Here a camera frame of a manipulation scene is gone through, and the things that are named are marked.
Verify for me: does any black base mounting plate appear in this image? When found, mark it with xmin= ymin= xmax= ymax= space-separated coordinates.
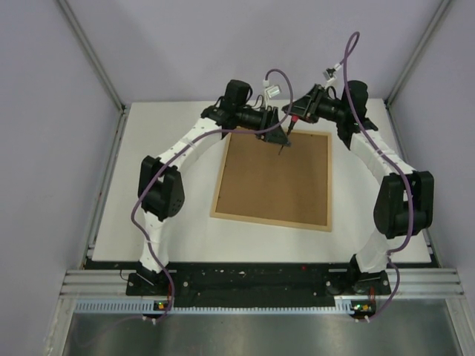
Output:
xmin=126 ymin=262 xmax=391 ymax=309

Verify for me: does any aluminium corner post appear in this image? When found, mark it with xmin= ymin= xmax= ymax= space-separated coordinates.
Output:
xmin=56 ymin=0 xmax=124 ymax=108
xmin=384 ymin=0 xmax=456 ymax=110

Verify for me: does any grey slotted cable duct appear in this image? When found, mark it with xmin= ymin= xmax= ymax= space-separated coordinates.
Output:
xmin=75 ymin=298 xmax=376 ymax=315

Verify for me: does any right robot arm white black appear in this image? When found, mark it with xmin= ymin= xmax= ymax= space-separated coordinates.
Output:
xmin=282 ymin=80 xmax=435 ymax=294

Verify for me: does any wooden photo frame brown back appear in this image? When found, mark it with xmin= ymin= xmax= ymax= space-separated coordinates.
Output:
xmin=210 ymin=131 xmax=333 ymax=232

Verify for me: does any aluminium rail beam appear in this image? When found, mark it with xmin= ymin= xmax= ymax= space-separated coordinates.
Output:
xmin=59 ymin=268 xmax=465 ymax=299

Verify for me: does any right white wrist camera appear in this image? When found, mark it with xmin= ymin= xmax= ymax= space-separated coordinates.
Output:
xmin=323 ymin=67 xmax=337 ymax=89

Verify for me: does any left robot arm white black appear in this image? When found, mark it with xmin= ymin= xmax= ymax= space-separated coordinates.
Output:
xmin=133 ymin=79 xmax=290 ymax=294

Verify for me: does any pink handled screwdriver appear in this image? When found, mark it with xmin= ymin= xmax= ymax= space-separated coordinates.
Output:
xmin=278 ymin=115 xmax=299 ymax=155

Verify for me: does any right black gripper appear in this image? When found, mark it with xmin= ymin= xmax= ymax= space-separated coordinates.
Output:
xmin=281 ymin=85 xmax=346 ymax=125

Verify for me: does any left aluminium corner post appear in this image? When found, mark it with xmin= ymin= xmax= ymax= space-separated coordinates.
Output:
xmin=56 ymin=0 xmax=124 ymax=108

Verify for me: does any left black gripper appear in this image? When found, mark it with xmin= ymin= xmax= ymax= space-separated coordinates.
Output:
xmin=235 ymin=105 xmax=290 ymax=147

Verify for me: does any right aluminium corner post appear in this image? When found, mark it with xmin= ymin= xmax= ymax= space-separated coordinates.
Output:
xmin=384 ymin=0 xmax=456 ymax=110

